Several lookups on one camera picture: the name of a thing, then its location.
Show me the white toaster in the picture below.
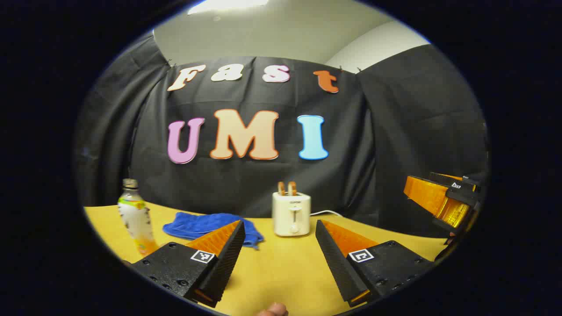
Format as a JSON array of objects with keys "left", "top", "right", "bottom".
[{"left": 272, "top": 192, "right": 312, "bottom": 238}]

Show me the blue towel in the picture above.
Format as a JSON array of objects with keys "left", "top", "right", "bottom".
[{"left": 162, "top": 212, "right": 265, "bottom": 250}]

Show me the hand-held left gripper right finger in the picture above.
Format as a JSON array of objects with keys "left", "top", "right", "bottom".
[{"left": 315, "top": 219, "right": 436, "bottom": 308}]

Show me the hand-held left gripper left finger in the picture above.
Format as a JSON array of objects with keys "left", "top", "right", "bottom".
[{"left": 130, "top": 219, "right": 246, "bottom": 308}]

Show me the clear plastic water bottle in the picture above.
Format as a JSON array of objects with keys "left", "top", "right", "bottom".
[{"left": 117, "top": 179, "right": 159, "bottom": 256}]

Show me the black backdrop cloth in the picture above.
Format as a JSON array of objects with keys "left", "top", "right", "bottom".
[{"left": 72, "top": 35, "right": 490, "bottom": 240}]

